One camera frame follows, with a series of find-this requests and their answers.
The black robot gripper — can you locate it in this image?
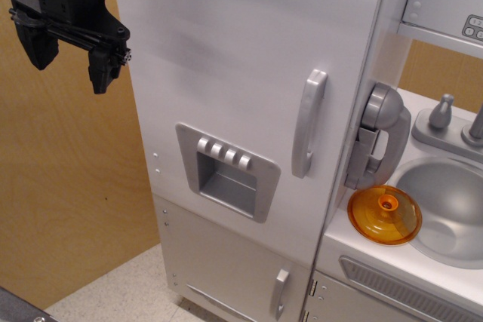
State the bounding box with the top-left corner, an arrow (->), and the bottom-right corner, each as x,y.
9,0 -> 131,94

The white toy fridge door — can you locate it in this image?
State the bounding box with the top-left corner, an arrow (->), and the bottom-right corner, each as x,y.
117,0 -> 380,266

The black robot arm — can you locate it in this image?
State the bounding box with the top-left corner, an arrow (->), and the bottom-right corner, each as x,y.
9,0 -> 131,94

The grey ice dispenser panel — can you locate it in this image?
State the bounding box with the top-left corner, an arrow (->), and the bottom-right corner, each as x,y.
176,123 -> 281,223

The dark object bottom left corner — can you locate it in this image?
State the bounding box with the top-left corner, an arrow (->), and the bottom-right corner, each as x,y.
0,287 -> 57,322

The white lower freezer door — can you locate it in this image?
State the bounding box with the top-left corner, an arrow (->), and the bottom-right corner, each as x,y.
153,196 -> 310,321

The grey toy telephone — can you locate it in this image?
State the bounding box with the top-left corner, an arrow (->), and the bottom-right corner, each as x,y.
344,83 -> 411,190

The orange transparent pot lid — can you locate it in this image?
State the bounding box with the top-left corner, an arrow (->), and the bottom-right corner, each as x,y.
347,185 -> 423,245

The white toy microwave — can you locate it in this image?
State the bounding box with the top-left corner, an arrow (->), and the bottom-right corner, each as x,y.
398,0 -> 482,59

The grey toy faucet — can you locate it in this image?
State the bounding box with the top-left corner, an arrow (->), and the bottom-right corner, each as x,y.
411,94 -> 482,163

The white toy kitchen counter unit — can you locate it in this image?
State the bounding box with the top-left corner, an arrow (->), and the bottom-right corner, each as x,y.
301,87 -> 482,321

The silver toy sink basin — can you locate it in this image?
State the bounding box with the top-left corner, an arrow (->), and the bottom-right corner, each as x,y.
388,157 -> 482,270

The grey fridge door handle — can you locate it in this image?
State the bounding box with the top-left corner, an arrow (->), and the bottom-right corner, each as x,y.
291,69 -> 328,179

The grey lower door handle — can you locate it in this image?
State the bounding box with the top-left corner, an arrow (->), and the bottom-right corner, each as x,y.
271,268 -> 290,321

